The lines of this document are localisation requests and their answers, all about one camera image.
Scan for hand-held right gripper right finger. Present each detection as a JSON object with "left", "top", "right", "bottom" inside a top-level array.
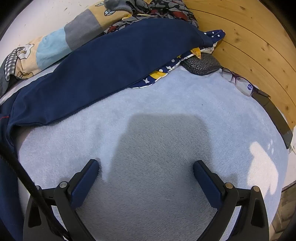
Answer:
[{"left": 193, "top": 160, "right": 270, "bottom": 241}]

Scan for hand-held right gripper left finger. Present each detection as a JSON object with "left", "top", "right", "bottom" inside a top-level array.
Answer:
[{"left": 23, "top": 159, "right": 100, "bottom": 241}]

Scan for navy blue jacket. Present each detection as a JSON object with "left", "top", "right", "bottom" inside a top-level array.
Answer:
[{"left": 0, "top": 17, "right": 214, "bottom": 241}]

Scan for light blue bed sheet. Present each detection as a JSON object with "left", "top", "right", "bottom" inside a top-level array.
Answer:
[{"left": 0, "top": 67, "right": 289, "bottom": 241}]

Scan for black phone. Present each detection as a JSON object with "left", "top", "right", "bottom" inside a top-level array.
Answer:
[{"left": 253, "top": 87, "right": 294, "bottom": 149}]

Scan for dark patterned pouch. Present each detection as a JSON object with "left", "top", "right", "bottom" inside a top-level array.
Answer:
[{"left": 181, "top": 54, "right": 222, "bottom": 76}]

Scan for striped patchwork bolster pillow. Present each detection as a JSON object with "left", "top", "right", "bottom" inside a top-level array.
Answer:
[{"left": 0, "top": 0, "right": 134, "bottom": 81}]

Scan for navy star-print cloth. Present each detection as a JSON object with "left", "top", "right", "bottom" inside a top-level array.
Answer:
[{"left": 128, "top": 29, "right": 226, "bottom": 90}]

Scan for wooden headboard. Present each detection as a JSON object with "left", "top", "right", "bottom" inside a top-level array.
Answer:
[{"left": 183, "top": 0, "right": 296, "bottom": 130}]

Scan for grey red patterned cloth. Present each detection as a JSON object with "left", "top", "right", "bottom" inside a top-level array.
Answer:
[{"left": 103, "top": 0, "right": 199, "bottom": 35}]

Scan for black cord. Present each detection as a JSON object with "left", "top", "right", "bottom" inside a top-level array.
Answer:
[{"left": 0, "top": 139, "right": 72, "bottom": 241}]

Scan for purple frame eyeglasses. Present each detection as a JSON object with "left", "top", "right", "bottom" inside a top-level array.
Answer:
[{"left": 221, "top": 67, "right": 258, "bottom": 96}]

